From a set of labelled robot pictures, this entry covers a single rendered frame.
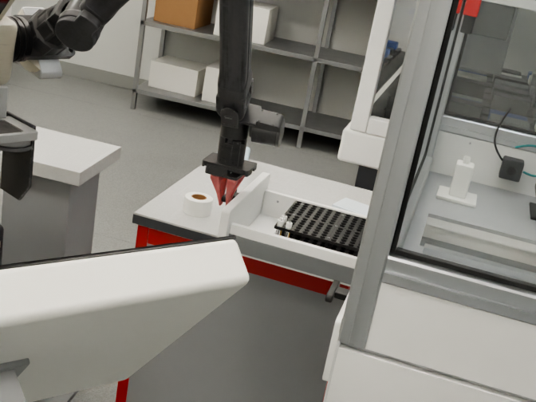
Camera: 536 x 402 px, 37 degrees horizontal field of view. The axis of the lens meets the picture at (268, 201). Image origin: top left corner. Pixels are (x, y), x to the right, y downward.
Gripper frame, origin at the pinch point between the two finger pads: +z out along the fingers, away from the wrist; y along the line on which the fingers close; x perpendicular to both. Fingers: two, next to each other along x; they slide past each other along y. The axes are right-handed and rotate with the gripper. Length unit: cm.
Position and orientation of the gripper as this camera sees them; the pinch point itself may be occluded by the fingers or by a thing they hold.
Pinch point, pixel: (224, 202)
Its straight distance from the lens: 169.2
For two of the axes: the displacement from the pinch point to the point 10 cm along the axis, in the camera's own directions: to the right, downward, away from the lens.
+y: 9.5, 2.4, -2.2
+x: 2.9, -3.0, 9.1
